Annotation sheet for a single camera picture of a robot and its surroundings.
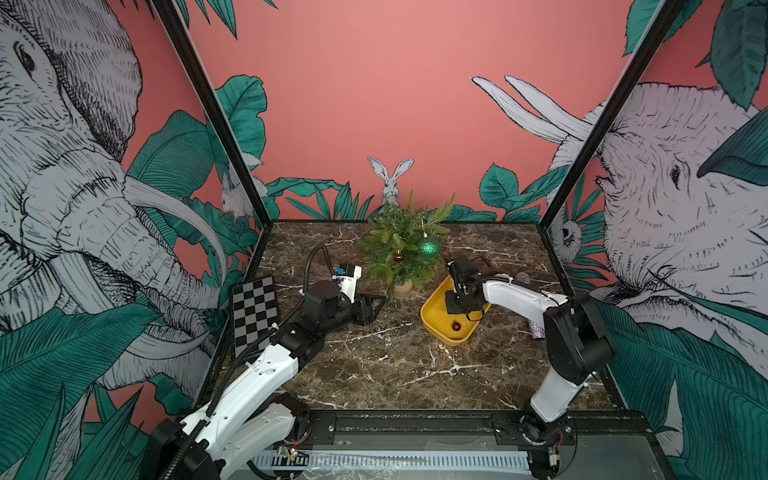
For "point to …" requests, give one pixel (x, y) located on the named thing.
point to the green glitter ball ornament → (429, 248)
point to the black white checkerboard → (254, 315)
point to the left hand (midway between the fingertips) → (381, 295)
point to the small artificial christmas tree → (403, 245)
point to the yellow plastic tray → (451, 328)
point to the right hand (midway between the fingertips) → (450, 301)
